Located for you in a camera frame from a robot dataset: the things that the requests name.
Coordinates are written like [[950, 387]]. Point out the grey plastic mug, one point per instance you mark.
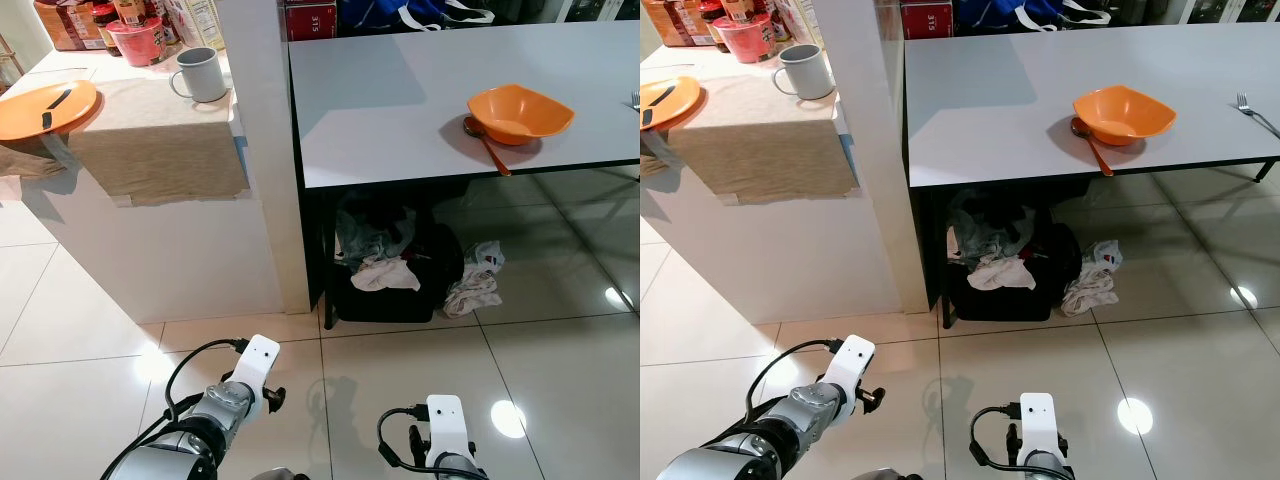
[[205, 78], [812, 75]]

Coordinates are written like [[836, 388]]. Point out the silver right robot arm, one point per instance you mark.
[[458, 470], [1045, 470]]

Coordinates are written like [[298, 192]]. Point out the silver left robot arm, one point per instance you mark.
[[185, 445], [770, 440]]

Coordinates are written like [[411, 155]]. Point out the white counter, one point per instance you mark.
[[150, 260], [780, 260]]

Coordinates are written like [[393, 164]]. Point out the white crumpled cloth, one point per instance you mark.
[[1000, 273], [385, 273]]

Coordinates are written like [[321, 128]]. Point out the black bag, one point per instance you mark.
[[440, 270], [1055, 275]]

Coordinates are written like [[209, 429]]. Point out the white cloth with print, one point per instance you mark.
[[475, 285], [1092, 285]]

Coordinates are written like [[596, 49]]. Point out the beige cloth mat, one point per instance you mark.
[[160, 145], [765, 145]]

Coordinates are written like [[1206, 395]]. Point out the grey table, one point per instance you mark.
[[390, 110], [1000, 110]]

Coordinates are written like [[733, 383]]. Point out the brown spoon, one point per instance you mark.
[[492, 155], [1098, 158]]

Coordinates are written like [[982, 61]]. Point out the orange plate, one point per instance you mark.
[[675, 100], [25, 112]]

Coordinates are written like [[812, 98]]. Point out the black knife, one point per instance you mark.
[[58, 103], [658, 108]]

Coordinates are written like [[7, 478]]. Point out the orange bowl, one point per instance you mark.
[[1125, 113], [520, 112]]

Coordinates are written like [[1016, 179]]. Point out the red box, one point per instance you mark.
[[928, 18], [312, 20]]

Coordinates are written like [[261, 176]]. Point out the red instant noodle cup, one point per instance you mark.
[[137, 42], [743, 38]]

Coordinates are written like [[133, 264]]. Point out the white food box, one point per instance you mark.
[[195, 20], [795, 18]]

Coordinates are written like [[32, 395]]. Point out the orange snack packet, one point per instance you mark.
[[672, 20], [62, 22]]

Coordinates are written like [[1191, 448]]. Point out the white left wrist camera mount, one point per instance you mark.
[[258, 360], [855, 362]]

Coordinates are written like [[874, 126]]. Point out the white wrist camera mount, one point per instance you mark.
[[258, 360], [855, 362], [445, 425], [1037, 425]]

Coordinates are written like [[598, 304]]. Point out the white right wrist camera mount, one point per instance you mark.
[[445, 425], [1037, 425]]

